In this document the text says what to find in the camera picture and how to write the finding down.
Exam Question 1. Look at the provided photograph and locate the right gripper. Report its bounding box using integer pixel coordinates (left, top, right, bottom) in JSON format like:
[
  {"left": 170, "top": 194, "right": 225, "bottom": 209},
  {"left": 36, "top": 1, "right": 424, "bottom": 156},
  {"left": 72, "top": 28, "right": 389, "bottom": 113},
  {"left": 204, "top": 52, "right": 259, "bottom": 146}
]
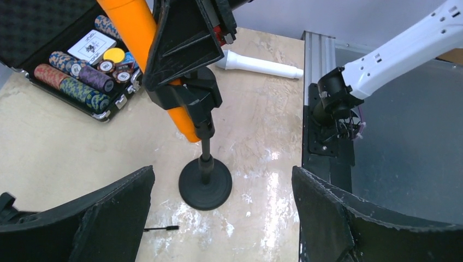
[{"left": 143, "top": 0, "right": 253, "bottom": 91}]

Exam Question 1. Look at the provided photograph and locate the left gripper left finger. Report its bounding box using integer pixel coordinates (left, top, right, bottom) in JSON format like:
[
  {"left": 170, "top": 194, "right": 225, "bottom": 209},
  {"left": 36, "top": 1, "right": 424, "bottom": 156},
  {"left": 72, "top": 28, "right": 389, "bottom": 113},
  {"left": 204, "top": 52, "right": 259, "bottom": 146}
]
[{"left": 1, "top": 166, "right": 155, "bottom": 261}]

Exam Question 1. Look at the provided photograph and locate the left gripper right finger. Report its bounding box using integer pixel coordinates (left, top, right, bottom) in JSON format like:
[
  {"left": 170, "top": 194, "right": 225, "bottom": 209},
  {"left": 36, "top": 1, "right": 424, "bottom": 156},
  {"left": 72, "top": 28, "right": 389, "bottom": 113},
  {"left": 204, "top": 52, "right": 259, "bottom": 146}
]
[{"left": 292, "top": 166, "right": 462, "bottom": 261}]

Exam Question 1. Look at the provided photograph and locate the white microphone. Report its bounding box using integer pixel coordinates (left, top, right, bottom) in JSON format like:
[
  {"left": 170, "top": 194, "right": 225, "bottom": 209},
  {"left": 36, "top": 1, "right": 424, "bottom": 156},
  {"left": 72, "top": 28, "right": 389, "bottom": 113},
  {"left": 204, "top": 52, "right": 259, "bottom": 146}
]
[{"left": 215, "top": 50, "right": 304, "bottom": 79}]

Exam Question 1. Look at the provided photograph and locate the orange microphone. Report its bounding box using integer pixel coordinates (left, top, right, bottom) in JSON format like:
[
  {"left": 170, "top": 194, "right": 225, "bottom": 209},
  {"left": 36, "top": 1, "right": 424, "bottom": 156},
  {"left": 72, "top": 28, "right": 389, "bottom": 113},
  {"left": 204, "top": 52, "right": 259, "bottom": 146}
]
[{"left": 98, "top": 0, "right": 200, "bottom": 143}]

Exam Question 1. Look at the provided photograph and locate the orange mic round stand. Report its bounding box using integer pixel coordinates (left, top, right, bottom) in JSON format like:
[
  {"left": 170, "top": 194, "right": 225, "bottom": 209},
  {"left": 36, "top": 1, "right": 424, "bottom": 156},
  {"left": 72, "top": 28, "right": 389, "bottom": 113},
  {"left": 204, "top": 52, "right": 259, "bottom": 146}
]
[{"left": 146, "top": 67, "right": 233, "bottom": 212}]

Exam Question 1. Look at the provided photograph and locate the yellow dealer chip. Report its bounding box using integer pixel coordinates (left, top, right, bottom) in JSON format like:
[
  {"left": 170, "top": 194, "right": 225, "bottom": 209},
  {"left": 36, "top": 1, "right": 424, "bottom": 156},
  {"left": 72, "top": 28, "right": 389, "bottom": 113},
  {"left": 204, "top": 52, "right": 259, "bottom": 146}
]
[{"left": 103, "top": 47, "right": 126, "bottom": 63}]

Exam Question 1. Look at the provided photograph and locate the white playing card box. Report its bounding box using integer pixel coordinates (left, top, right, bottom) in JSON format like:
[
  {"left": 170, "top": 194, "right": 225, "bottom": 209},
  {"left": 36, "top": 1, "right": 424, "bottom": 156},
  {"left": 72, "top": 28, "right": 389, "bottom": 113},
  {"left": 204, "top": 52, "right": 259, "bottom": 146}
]
[{"left": 67, "top": 29, "right": 117, "bottom": 66}]

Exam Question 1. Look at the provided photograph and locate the purple poker chip roll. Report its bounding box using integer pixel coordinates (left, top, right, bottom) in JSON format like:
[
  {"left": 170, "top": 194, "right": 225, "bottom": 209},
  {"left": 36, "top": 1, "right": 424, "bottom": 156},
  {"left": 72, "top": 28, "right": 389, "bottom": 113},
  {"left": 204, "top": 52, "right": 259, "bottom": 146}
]
[{"left": 79, "top": 65, "right": 115, "bottom": 93}]

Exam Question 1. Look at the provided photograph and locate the black poker chip case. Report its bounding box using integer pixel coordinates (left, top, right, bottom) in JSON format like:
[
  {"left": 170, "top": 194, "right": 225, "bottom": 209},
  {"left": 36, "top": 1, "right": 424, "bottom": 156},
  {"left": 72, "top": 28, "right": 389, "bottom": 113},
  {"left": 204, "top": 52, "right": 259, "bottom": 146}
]
[{"left": 1, "top": 1, "right": 143, "bottom": 122}]

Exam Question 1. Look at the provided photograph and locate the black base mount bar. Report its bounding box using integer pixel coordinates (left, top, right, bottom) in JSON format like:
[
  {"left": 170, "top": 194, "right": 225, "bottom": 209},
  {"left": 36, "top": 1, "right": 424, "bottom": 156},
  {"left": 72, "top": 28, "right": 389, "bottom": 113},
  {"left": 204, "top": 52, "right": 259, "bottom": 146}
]
[{"left": 302, "top": 84, "right": 355, "bottom": 193}]

